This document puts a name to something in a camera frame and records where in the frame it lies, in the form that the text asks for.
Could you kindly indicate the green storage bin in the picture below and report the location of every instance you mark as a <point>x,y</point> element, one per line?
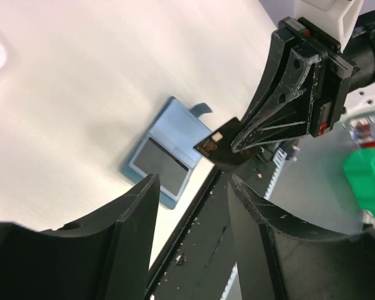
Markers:
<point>359,169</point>

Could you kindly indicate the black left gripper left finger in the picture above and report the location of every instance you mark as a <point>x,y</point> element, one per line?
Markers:
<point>102,255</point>

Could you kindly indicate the blue leather card holder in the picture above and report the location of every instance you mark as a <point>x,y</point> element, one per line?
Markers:
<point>167,148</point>

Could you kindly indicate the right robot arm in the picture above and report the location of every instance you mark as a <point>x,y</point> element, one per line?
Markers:
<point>360,50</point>

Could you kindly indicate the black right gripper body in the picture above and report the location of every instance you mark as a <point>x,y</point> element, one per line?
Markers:
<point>331,79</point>

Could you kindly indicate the black VIP credit card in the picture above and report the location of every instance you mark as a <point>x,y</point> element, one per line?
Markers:
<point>153,158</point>

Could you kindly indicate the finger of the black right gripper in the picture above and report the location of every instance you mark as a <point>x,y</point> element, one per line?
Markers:
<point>285,115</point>
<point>281,42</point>

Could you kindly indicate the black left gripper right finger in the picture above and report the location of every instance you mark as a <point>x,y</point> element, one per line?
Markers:
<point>280,256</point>

